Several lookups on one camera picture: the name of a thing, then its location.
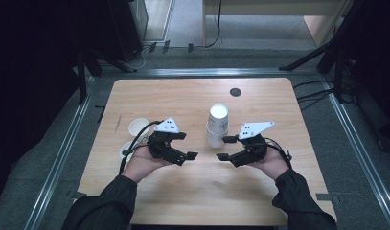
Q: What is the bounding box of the light wooden desk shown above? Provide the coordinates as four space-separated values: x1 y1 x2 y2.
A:
201 0 354 47

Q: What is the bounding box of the black tripod stand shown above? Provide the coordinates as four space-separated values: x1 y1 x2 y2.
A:
278 0 369 104

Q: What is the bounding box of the left hand-held gripper cable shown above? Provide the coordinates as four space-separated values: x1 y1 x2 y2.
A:
119 119 165 175

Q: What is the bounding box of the metal floor rail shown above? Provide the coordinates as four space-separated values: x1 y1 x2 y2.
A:
320 75 390 230
24 76 96 230
100 67 321 79

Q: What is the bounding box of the black metal stand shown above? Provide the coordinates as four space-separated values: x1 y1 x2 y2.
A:
76 47 138 104

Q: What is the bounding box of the grey tape strip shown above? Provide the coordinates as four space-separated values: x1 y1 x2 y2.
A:
316 192 340 205

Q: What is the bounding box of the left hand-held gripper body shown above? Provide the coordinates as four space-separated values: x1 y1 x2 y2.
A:
147 116 186 167

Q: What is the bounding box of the person's right hand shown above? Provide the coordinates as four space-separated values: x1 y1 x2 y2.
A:
246 145 292 182

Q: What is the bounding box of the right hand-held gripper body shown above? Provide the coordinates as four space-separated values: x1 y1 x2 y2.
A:
230 120 276 169

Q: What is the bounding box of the person's left hand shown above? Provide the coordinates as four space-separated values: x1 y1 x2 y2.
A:
121 145 173 185

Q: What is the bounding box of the hand-held gripper cable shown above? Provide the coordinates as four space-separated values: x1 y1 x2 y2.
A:
119 119 165 175
263 136 294 171

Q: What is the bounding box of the right hand-held gripper cable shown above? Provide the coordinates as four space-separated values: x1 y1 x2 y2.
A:
263 136 294 171

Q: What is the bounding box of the dark curtain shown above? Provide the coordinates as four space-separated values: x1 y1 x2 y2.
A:
342 0 390 151
0 0 110 209

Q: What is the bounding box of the black computer case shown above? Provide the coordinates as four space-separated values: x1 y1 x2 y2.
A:
109 0 149 63

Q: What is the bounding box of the white floor cable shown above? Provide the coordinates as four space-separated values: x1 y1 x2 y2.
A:
122 46 152 71

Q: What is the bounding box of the black floor cable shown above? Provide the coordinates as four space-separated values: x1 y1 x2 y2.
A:
296 89 334 111
292 80 334 91

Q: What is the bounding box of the black hanging cable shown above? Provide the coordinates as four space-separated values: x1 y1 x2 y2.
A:
203 0 223 49

